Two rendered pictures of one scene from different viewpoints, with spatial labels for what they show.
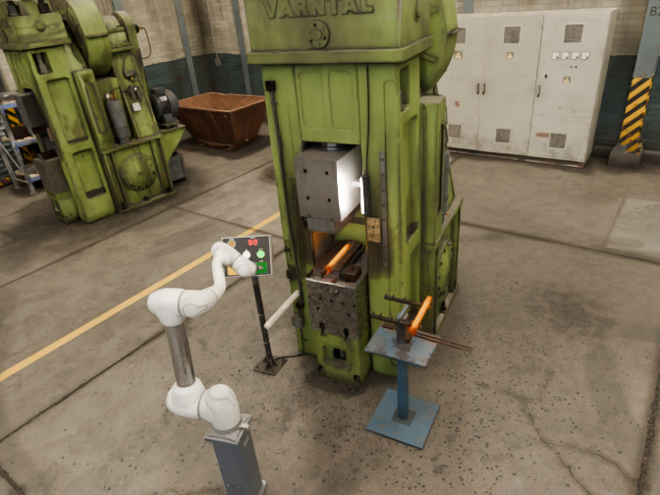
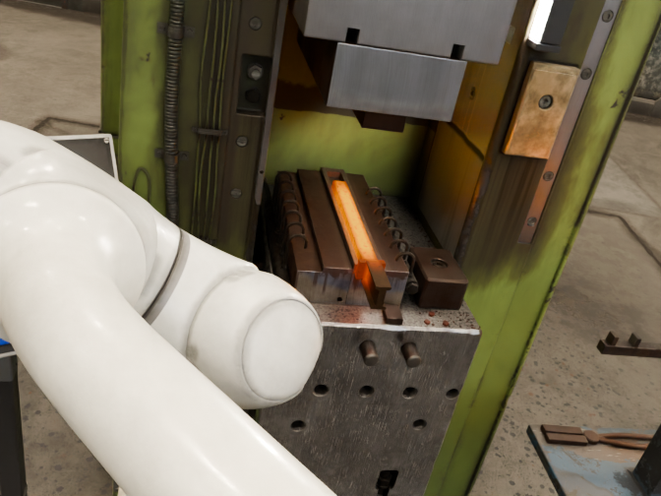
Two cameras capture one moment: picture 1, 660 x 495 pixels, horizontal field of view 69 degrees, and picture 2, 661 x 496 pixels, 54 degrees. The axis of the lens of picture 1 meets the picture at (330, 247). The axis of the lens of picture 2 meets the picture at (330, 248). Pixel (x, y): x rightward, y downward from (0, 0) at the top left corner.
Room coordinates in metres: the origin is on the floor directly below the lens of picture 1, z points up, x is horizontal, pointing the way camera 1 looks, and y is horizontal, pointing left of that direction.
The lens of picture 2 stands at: (2.14, 0.74, 1.55)
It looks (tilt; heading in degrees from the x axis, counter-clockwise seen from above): 29 degrees down; 317
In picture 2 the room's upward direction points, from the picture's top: 11 degrees clockwise
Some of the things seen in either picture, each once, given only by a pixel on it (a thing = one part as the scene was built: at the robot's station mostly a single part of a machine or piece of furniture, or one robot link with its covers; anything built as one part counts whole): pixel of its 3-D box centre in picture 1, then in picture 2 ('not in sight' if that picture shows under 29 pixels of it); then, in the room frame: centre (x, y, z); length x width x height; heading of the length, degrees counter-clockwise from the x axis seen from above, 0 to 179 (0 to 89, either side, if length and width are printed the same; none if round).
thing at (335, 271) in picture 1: (338, 257); (332, 227); (3.00, -0.05, 0.96); 0.42 x 0.20 x 0.09; 152
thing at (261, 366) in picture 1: (269, 360); not in sight; (3.01, 0.58, 0.05); 0.22 x 0.22 x 0.09; 62
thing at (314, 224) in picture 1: (334, 212); (368, 49); (3.00, -0.05, 1.32); 0.42 x 0.20 x 0.10; 152
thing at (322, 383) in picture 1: (333, 379); not in sight; (2.78, 0.07, 0.01); 0.58 x 0.39 x 0.01; 62
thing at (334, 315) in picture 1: (348, 289); (334, 330); (2.98, -0.11, 0.69); 0.56 x 0.38 x 0.45; 152
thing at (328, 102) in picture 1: (342, 96); not in sight; (3.11, -0.17, 2.06); 0.44 x 0.41 x 0.47; 152
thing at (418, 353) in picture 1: (403, 343); (651, 488); (2.35, -0.40, 0.67); 0.40 x 0.30 x 0.02; 60
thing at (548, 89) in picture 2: (373, 229); (539, 111); (2.78, -0.29, 1.27); 0.09 x 0.02 x 0.17; 62
